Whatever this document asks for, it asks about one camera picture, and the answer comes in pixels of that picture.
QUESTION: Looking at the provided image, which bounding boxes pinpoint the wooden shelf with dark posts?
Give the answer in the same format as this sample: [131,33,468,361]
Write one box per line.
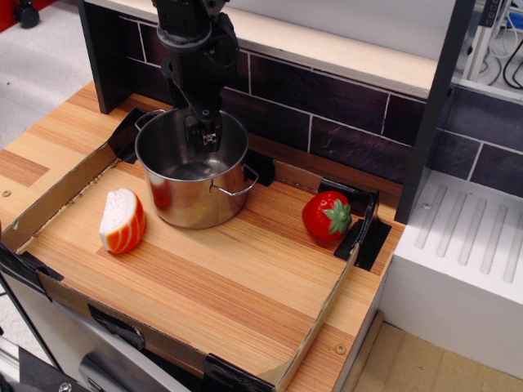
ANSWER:
[78,1,471,222]

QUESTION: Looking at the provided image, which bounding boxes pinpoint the stainless steel pot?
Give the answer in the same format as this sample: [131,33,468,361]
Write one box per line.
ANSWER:
[135,108,259,229]

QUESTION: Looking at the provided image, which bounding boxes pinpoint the white toy sink drainboard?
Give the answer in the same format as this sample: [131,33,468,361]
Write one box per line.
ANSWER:
[379,171,522,377]

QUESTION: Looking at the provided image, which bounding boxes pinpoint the red toy strawberry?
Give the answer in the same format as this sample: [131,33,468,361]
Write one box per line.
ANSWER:
[302,190,352,240]

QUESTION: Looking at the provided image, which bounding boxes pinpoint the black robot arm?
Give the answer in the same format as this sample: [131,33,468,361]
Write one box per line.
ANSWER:
[153,1,239,154]

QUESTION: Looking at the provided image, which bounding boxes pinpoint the cardboard fence with black tape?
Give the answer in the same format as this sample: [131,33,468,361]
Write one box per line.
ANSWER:
[0,106,393,392]

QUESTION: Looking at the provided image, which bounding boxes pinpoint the cables in background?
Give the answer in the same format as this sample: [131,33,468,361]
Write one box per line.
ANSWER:
[480,0,523,89]

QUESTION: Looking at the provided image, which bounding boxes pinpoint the orange white toy sushi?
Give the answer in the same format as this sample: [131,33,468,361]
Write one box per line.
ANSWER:
[99,188,145,254]

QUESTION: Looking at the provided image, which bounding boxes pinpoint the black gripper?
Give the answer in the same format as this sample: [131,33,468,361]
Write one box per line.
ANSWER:
[161,40,239,154]

